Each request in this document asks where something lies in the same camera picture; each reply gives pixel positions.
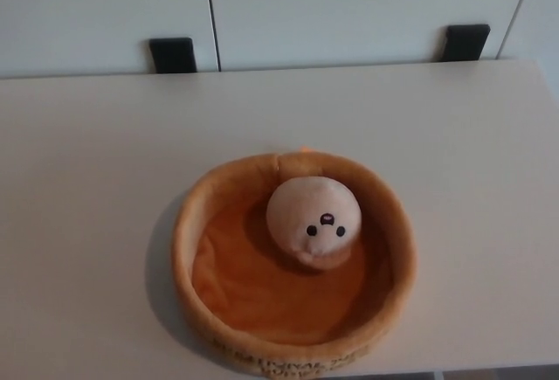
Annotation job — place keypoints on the orange plush round plate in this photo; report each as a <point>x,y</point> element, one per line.
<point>262,301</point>

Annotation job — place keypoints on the white cabinet door with lettering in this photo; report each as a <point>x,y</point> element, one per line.
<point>87,17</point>

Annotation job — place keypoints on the plain white cabinet door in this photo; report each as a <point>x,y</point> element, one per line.
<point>541,8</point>
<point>349,8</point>

